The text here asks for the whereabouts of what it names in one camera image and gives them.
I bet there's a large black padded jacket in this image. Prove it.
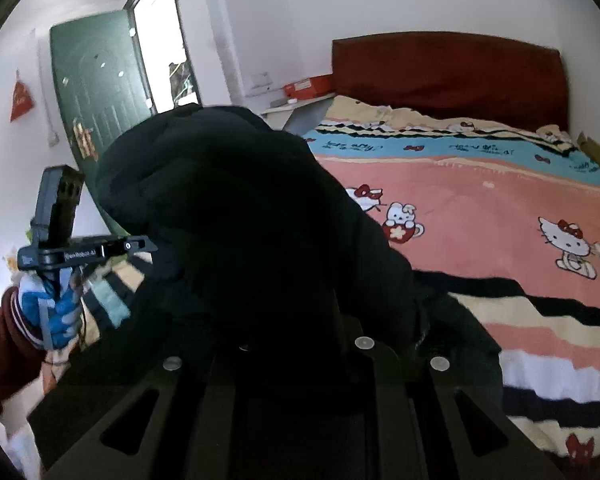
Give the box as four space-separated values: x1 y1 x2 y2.
26 103 505 470

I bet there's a dark red sleeve forearm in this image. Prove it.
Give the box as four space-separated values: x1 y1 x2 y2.
0 286 46 414

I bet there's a blue white gloved left hand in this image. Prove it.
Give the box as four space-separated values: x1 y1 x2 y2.
12 268 82 350

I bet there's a green metal door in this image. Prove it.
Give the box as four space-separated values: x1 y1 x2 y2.
48 8 154 236

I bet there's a pink Hello Kitty blanket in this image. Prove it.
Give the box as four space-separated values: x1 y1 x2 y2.
60 122 600 479

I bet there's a white bedside shelf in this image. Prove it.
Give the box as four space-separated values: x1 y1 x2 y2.
260 93 336 136

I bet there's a red box on shelf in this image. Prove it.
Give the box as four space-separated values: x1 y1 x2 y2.
283 74 334 101

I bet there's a dark red headboard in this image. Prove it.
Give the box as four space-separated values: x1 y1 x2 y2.
332 32 569 131

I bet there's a brass door lock handle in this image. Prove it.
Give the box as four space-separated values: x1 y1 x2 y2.
72 120 99 162

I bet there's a red wall hanging ornament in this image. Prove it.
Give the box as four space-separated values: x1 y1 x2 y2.
9 72 34 122

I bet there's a white wall socket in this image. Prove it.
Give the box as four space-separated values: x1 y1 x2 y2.
248 72 273 94

